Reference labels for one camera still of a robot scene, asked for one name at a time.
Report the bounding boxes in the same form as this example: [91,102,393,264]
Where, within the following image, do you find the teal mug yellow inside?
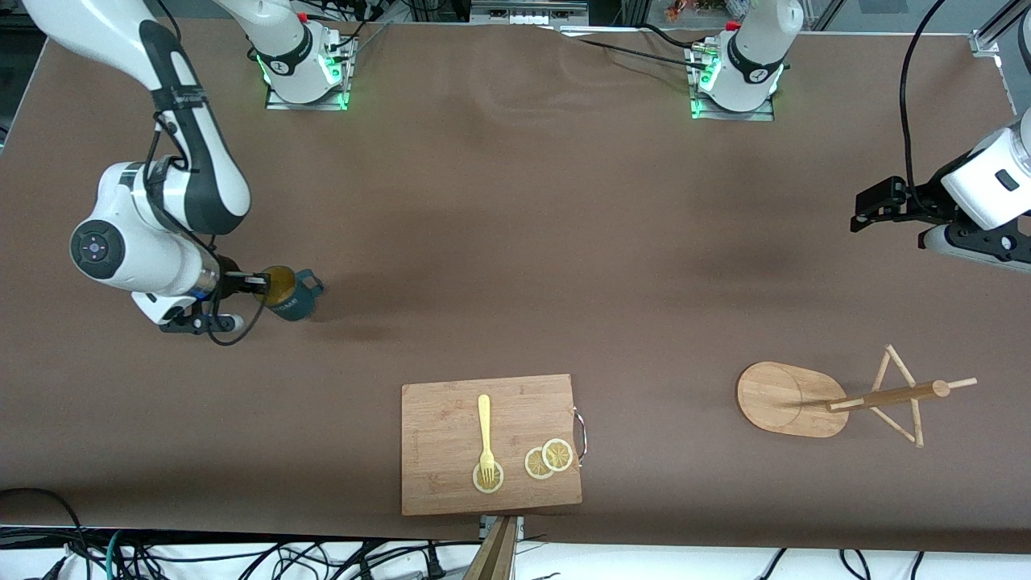
[258,266,325,322]

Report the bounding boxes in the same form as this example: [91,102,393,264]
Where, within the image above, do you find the wooden cup rack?
[736,345,979,449]

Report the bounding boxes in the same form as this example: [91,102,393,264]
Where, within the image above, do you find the wooden cutting board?
[401,373,588,517]

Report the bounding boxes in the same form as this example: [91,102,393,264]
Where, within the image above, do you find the yellow plastic fork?
[478,394,497,489]

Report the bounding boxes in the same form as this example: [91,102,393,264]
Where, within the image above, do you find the colourful small items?
[665,0,746,21]

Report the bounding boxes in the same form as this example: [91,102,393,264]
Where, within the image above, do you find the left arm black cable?
[897,0,947,212]

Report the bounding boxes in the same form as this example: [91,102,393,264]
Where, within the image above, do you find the aluminium corner post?
[969,0,1031,59]

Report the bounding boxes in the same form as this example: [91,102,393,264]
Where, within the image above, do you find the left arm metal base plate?
[690,44,776,122]

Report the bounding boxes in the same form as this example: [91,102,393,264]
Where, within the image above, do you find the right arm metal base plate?
[264,36,350,111]

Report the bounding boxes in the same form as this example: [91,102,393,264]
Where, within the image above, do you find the black base cable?
[560,32,710,72]
[640,23,706,51]

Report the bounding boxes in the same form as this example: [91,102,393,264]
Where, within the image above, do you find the black looped floor cable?
[0,487,91,580]

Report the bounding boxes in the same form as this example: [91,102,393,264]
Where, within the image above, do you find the aluminium frame structure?
[387,0,645,29]

